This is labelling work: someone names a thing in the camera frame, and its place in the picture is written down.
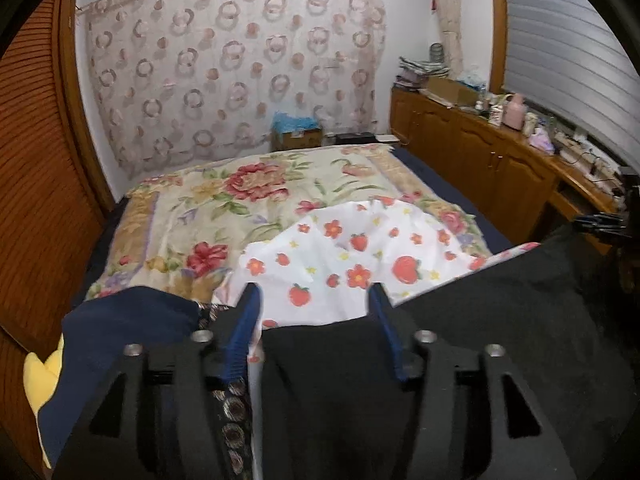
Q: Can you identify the white strawberry print cloth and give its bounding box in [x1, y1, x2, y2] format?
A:
[212, 195, 543, 480]

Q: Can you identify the circle pattern wall curtain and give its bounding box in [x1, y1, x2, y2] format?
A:
[75, 0, 391, 181]

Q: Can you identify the navy bed sheet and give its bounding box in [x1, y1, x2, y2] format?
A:
[392, 144, 513, 257]

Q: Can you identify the grey window blind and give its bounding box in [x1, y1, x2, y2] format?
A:
[502, 0, 640, 171]

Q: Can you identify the navy blue cloth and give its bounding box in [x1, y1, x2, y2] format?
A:
[37, 285, 211, 471]

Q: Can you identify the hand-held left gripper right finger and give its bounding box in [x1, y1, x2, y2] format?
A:
[367, 282, 576, 480]

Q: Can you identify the stack of folded cloths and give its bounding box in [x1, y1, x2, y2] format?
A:
[397, 55, 451, 88]

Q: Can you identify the wooden sideboard cabinet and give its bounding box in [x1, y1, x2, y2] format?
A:
[389, 85, 631, 261]

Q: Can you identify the clear plastic bag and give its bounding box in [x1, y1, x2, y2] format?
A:
[457, 65, 488, 89]

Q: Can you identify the yellow plush toy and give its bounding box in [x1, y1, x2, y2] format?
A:
[22, 335, 66, 468]

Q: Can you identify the tied beige window curtain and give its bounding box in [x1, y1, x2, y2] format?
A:
[430, 0, 466, 73]

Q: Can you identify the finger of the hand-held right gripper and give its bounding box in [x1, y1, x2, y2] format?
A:
[574, 212, 623, 235]

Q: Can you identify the small cardboard box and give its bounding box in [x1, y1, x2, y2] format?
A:
[272, 127, 323, 152]

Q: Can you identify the pink tissue pack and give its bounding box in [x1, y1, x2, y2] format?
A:
[529, 127, 556, 155]

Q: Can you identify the pink thermos jug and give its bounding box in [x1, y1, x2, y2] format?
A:
[502, 92, 526, 131]

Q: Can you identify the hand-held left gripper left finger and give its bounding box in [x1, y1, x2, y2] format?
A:
[52, 282, 263, 480]

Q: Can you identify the wooden louvered wardrobe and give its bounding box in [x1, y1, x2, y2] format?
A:
[0, 0, 116, 480]

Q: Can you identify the black printed t-shirt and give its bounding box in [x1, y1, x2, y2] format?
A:
[252, 222, 640, 480]

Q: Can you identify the floral blanket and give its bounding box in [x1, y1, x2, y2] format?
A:
[85, 142, 493, 306]

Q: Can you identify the open cardboard box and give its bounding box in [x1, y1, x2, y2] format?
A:
[425, 76, 478, 107]

